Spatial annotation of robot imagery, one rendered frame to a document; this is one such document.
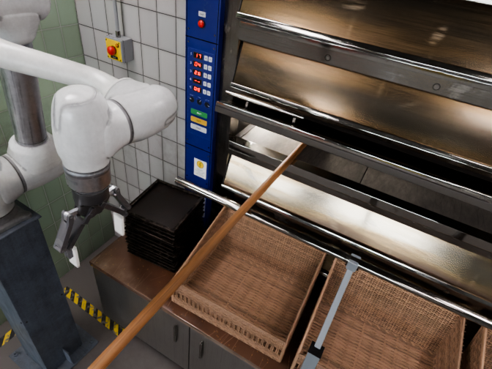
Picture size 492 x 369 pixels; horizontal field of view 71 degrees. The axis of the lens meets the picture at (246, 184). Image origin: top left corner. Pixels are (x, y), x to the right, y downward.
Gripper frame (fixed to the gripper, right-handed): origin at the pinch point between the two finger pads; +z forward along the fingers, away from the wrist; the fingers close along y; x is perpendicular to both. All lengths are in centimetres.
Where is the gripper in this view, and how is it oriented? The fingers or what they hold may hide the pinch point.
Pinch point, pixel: (98, 244)
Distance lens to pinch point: 95.7
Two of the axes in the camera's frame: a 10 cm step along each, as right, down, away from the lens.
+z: -1.7, 7.8, 6.1
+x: 8.3, 4.4, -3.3
